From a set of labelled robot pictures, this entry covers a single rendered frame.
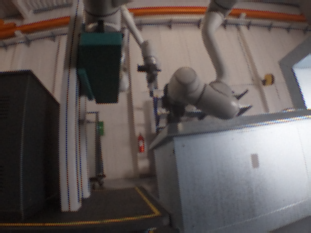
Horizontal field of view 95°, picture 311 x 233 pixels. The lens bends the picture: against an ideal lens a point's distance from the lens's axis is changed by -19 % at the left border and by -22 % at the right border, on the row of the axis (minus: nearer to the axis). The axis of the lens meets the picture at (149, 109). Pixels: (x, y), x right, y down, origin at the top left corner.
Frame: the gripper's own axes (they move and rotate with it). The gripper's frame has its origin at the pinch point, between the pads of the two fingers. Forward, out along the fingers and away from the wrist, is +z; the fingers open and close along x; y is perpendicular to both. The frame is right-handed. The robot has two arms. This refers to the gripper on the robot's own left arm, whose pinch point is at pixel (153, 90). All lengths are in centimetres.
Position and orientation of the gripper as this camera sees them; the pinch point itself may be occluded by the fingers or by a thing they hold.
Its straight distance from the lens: 110.8
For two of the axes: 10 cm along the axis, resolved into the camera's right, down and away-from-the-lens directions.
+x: -1.8, 3.0, 9.4
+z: 1.0, 9.5, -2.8
